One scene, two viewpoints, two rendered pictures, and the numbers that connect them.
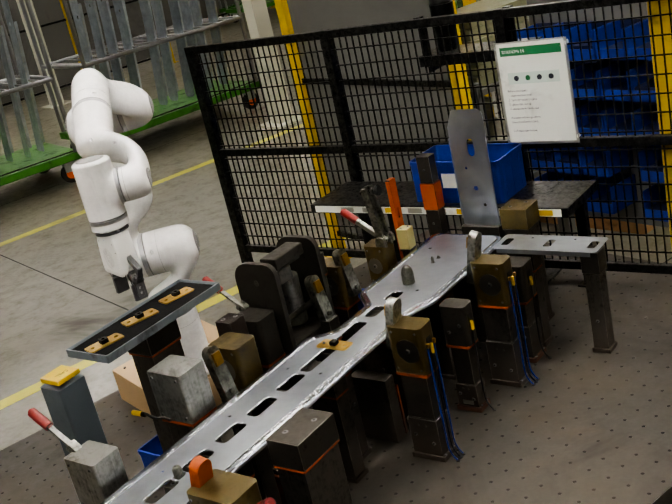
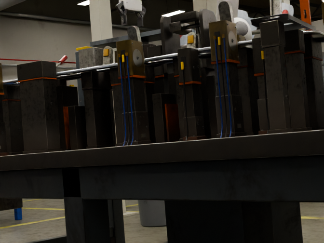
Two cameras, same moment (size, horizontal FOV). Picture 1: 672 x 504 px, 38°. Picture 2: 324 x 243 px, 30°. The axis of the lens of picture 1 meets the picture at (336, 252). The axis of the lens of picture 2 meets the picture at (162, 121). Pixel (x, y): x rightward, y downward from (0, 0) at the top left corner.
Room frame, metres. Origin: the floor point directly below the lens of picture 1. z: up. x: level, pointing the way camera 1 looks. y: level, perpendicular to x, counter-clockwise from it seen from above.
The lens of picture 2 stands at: (1.68, -2.11, 0.70)
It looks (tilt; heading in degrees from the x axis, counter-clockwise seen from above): 2 degrees up; 79
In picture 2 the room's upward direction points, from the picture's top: 5 degrees counter-clockwise
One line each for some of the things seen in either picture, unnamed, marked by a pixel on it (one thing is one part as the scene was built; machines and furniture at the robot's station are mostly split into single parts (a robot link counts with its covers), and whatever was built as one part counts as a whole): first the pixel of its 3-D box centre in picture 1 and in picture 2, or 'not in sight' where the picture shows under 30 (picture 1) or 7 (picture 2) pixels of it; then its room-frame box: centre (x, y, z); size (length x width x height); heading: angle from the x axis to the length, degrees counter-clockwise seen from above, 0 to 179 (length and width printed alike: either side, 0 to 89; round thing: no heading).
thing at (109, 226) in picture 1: (109, 222); not in sight; (2.07, 0.47, 1.40); 0.09 x 0.08 x 0.03; 34
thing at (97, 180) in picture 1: (100, 187); not in sight; (2.06, 0.47, 1.48); 0.09 x 0.08 x 0.13; 93
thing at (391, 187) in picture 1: (406, 261); (309, 58); (2.56, -0.19, 0.95); 0.03 x 0.01 x 0.50; 140
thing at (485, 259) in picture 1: (505, 322); (225, 80); (2.20, -0.38, 0.87); 0.12 x 0.07 x 0.35; 50
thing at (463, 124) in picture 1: (472, 168); not in sight; (2.58, -0.42, 1.17); 0.12 x 0.01 x 0.34; 50
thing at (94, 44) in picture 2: (146, 318); (133, 39); (2.06, 0.46, 1.16); 0.37 x 0.14 x 0.02; 140
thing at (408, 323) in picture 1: (427, 390); (131, 94); (1.95, -0.13, 0.87); 0.12 x 0.07 x 0.35; 50
